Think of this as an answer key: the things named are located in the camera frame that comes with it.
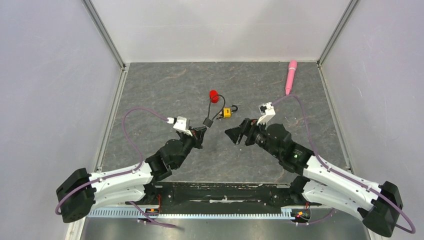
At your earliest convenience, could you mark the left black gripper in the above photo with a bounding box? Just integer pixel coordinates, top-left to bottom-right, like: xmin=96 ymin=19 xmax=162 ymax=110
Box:
xmin=173 ymin=125 xmax=207 ymax=169

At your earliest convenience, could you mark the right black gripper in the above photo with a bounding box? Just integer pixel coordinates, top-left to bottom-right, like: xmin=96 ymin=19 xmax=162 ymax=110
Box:
xmin=225 ymin=117 xmax=281 ymax=159

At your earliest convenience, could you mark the black cable loop strap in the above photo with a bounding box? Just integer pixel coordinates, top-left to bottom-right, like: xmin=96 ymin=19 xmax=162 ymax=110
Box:
xmin=202 ymin=94 xmax=227 ymax=129

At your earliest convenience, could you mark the yellow black padlock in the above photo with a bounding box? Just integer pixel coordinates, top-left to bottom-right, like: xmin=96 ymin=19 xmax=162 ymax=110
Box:
xmin=216 ymin=104 xmax=239 ymax=120

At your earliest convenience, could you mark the pink pen-shaped stick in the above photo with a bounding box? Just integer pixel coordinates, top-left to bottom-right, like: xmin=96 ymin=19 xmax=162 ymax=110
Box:
xmin=284 ymin=60 xmax=298 ymax=95

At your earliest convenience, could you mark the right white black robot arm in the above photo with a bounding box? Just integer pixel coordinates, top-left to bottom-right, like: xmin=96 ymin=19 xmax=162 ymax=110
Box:
xmin=225 ymin=118 xmax=403 ymax=238

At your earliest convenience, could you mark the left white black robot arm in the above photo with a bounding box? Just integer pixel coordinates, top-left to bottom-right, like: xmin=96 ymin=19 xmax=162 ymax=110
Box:
xmin=55 ymin=126 xmax=207 ymax=223

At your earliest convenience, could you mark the red cylindrical cap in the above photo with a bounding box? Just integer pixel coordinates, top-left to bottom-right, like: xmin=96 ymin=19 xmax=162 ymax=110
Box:
xmin=209 ymin=90 xmax=220 ymax=104

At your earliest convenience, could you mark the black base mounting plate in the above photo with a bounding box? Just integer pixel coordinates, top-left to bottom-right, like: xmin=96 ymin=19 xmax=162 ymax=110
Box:
xmin=136 ymin=182 xmax=306 ymax=215

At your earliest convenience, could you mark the white slotted cable duct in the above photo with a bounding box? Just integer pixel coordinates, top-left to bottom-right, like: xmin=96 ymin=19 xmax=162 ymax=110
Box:
xmin=87 ymin=207 xmax=311 ymax=220

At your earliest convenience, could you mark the left aluminium frame rail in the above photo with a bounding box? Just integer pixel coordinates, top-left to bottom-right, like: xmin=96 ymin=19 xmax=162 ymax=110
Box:
xmin=82 ymin=0 xmax=130 ymax=172

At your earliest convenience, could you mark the aluminium frame rail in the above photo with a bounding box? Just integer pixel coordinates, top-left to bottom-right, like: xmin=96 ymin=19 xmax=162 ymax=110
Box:
xmin=316 ymin=0 xmax=360 ymax=173
xmin=82 ymin=0 xmax=130 ymax=172

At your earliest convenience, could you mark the right aluminium frame rail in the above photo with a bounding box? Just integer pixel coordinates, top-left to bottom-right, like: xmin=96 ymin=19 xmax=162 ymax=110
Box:
xmin=316 ymin=0 xmax=360 ymax=173

